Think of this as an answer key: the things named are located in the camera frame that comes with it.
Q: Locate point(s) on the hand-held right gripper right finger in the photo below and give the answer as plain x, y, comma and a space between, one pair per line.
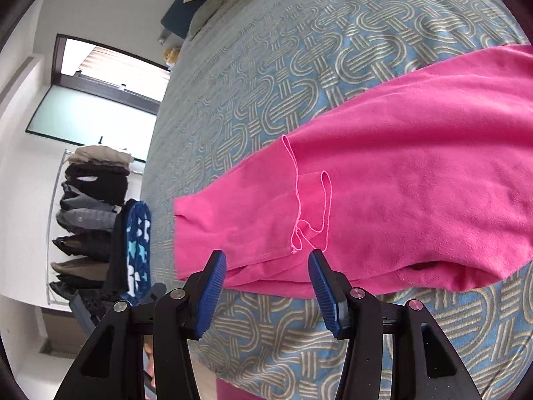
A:
324, 300

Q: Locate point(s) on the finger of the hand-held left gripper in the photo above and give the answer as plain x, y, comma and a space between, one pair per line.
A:
89, 312
155, 292

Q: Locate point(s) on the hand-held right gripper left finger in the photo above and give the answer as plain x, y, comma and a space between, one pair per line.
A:
210, 296

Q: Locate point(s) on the pink pants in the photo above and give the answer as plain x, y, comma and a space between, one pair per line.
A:
395, 175

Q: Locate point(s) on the black cloth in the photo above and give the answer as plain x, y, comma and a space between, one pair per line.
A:
118, 250

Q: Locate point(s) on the grey hanging clothes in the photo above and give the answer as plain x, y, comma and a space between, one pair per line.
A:
83, 221

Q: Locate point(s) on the metal clothes rack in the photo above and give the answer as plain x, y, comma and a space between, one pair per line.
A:
54, 216

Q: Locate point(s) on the black hanging garment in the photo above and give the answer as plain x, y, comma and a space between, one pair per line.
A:
104, 185

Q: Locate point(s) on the beige hanging jacket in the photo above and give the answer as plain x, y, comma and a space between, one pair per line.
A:
100, 156

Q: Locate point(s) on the frosted glass sliding door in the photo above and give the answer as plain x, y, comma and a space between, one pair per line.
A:
83, 121

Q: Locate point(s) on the beige curtain behind doorway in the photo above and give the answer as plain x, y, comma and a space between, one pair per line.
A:
125, 68

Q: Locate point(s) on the bed with patterned cover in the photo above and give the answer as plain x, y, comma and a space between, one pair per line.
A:
270, 71

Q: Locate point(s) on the yellow plush toy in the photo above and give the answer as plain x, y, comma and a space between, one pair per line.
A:
171, 56

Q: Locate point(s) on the dark blue headboard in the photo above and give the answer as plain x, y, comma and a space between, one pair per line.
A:
179, 16

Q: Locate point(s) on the patterned flat pillow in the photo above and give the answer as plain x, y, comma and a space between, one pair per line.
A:
206, 14

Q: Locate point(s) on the dark door frame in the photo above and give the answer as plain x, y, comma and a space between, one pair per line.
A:
58, 62

